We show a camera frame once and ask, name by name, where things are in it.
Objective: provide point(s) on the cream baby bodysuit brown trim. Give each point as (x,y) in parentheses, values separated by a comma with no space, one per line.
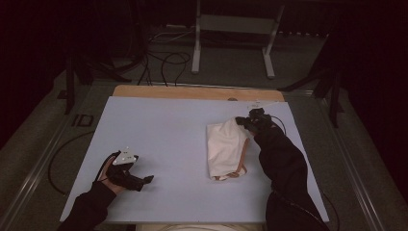
(224,147)

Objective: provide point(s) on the light blue board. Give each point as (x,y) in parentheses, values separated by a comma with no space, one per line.
(166,134)

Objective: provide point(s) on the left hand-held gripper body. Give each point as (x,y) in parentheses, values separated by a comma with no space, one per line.
(125,158)

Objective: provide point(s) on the black rectangular floor bracket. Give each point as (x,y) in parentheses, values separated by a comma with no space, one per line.
(77,120)

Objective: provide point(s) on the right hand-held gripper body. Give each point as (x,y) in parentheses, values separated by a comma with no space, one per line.
(260,120)

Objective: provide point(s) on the black metal stand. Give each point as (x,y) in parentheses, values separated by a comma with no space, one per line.
(334,96)
(70,86)

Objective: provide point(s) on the aluminium frame rail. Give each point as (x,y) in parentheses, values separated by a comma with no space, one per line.
(38,170)
(359,183)

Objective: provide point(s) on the person's left hand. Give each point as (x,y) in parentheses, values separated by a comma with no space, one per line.
(104,176)

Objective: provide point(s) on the white metal stand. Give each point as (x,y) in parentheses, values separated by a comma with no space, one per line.
(237,24)

